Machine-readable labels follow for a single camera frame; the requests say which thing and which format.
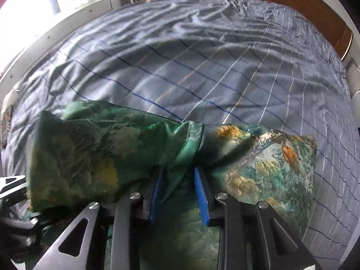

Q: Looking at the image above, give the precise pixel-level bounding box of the blue checked blanket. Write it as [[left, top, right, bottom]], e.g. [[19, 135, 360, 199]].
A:
[[0, 0, 355, 259]]

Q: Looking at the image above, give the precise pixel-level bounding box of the white window cabinet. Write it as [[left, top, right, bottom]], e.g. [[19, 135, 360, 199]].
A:
[[0, 0, 122, 90]]

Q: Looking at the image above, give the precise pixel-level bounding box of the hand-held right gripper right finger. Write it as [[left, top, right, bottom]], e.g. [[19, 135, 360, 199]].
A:
[[194, 167, 324, 270]]

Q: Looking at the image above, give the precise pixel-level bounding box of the green printed jacket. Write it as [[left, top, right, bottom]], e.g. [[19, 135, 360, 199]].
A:
[[28, 101, 318, 270]]

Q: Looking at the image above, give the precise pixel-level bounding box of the white desk with drawers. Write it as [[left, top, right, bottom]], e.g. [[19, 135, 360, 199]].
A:
[[344, 58, 360, 99]]

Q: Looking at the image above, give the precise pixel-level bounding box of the wooden headboard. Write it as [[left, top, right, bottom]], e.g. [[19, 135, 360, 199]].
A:
[[191, 0, 354, 60]]

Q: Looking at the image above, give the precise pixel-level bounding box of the white cloth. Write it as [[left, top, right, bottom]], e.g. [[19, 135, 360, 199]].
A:
[[2, 89, 21, 104]]

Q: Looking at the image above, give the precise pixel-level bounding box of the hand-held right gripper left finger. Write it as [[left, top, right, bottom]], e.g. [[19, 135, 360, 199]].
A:
[[32, 166, 165, 270]]

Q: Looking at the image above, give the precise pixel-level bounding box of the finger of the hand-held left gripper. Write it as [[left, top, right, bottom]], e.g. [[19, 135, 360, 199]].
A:
[[0, 175, 28, 201]]

